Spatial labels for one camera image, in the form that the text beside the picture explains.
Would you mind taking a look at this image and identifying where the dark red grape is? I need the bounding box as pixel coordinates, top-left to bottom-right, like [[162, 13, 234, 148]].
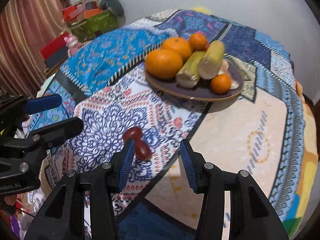
[[123, 126, 143, 142], [135, 140, 152, 161]]

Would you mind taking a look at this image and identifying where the small mandarin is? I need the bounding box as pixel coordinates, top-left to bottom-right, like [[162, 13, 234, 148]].
[[210, 74, 232, 94], [189, 33, 208, 50]]

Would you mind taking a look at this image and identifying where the large orange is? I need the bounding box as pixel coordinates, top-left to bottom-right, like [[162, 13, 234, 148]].
[[145, 49, 183, 80]]

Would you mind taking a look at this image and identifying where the pink white peeled fruit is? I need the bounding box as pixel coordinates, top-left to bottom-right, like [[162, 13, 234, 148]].
[[218, 58, 239, 90]]

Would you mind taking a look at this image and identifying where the green sugarcane piece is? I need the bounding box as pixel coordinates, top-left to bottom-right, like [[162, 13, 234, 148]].
[[175, 51, 206, 89]]

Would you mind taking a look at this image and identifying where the yellow sugarcane piece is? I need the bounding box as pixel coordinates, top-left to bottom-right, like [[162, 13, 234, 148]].
[[197, 40, 225, 80]]

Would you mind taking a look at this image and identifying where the red box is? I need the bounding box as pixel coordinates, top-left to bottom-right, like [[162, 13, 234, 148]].
[[40, 31, 69, 60]]

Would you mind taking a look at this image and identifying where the pink toy figure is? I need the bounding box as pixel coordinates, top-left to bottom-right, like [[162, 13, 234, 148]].
[[64, 34, 82, 57]]

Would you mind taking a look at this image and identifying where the patchwork patterned bedspread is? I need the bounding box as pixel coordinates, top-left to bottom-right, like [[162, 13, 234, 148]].
[[27, 10, 318, 239]]

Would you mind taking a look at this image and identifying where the striped brown curtain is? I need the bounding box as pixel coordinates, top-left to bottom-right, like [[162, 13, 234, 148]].
[[1, 0, 70, 97]]

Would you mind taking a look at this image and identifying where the purple ceramic plate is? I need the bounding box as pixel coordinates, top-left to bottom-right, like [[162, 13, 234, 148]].
[[145, 61, 244, 102]]

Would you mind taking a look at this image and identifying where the mandarin on plate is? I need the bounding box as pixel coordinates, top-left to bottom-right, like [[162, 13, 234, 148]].
[[161, 37, 193, 62]]

